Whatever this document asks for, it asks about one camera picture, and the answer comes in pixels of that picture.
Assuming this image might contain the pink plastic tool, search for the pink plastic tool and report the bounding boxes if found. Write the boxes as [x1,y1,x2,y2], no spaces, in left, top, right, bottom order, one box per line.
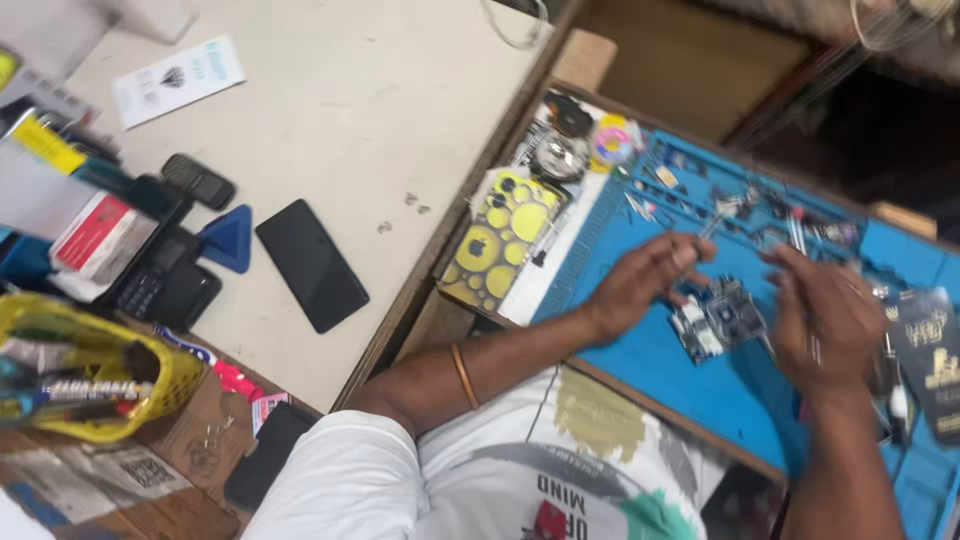
[213,359,265,403]

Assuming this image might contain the yellow plastic basket of tools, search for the yellow plastic basket of tools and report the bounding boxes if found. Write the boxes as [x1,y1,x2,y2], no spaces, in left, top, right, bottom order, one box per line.
[0,291,207,445]

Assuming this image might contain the metal tweezers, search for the metal tweezers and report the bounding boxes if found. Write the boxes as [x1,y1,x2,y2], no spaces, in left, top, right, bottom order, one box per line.
[805,313,825,370]

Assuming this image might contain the black phone with dark screen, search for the black phone with dark screen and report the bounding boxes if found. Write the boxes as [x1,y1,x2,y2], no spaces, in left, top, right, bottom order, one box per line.
[222,401,318,516]

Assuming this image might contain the person's right hand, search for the person's right hand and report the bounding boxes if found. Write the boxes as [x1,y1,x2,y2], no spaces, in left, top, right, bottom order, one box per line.
[757,243,890,395]

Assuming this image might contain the silver round disc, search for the silver round disc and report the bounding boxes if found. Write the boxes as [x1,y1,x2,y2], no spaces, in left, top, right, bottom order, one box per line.
[534,133,592,186]

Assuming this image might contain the white printed t-shirt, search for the white printed t-shirt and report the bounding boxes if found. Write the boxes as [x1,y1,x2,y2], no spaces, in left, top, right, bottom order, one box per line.
[240,363,732,540]

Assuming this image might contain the gold bangle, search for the gold bangle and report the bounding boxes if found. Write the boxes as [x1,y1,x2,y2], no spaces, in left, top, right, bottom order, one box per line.
[450,342,481,412]

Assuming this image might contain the blue phone circuit board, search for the blue phone circuit board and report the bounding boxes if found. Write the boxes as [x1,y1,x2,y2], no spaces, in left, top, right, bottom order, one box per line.
[669,276,768,366]

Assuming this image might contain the black box with gold print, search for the black box with gold print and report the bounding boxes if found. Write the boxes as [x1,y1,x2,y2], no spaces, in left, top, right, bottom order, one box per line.
[885,287,960,445]

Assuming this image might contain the large black keypad phone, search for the large black keypad phone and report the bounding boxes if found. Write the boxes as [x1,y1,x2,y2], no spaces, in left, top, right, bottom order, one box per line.
[111,225,224,333]

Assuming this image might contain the blue triangular opening pick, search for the blue triangular opening pick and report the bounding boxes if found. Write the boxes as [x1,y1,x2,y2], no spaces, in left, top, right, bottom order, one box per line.
[195,203,254,276]

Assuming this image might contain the black smartphone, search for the black smartphone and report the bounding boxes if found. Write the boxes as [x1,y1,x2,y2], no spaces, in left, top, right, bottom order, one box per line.
[255,198,371,336]

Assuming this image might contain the white strip board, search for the white strip board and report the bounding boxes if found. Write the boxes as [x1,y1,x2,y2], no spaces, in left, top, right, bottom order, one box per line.
[498,171,625,328]

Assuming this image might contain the blue and white tool handle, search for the blue and white tool handle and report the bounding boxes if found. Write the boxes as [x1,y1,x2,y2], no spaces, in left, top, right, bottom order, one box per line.
[153,323,219,366]

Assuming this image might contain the black round part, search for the black round part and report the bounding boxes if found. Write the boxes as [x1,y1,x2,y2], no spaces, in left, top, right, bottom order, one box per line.
[543,93,595,141]

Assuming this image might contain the blue repair work mat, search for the blue repair work mat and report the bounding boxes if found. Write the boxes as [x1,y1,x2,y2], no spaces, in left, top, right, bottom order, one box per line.
[528,129,960,540]

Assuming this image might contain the white labelled tube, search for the white labelled tube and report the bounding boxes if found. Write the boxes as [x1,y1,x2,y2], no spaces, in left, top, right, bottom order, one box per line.
[40,378,156,403]

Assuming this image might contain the yellow bubble print phone case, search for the yellow bubble print phone case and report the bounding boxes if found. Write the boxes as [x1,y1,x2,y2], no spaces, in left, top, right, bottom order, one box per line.
[437,168,565,316]

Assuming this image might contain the white cable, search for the white cable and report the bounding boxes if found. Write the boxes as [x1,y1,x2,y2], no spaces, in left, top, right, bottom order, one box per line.
[480,0,553,51]

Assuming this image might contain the yellow labelled packet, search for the yellow labelled packet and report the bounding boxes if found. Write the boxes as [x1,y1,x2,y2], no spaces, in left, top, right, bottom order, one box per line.
[9,112,88,178]

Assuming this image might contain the red and white box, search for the red and white box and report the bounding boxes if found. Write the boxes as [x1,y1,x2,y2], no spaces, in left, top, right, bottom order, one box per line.
[48,190,160,303]

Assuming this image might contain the person's left hand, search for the person's left hand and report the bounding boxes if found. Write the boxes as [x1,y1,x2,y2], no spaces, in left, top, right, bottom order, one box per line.
[583,231,723,348]

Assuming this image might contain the yellow and pink tape roll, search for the yellow and pink tape roll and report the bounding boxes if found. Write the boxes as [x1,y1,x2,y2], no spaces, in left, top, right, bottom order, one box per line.
[589,112,640,172]

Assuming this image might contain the white printed leaflet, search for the white printed leaflet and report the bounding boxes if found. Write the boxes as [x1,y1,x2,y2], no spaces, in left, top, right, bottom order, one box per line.
[112,33,248,131]

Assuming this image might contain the printed paper sheet with code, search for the printed paper sheet with code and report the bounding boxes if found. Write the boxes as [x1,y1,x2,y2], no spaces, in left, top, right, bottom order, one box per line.
[0,441,193,526]

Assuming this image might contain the small black keypad phone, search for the small black keypad phone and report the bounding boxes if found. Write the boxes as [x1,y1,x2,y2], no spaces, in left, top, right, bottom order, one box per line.
[159,153,237,212]

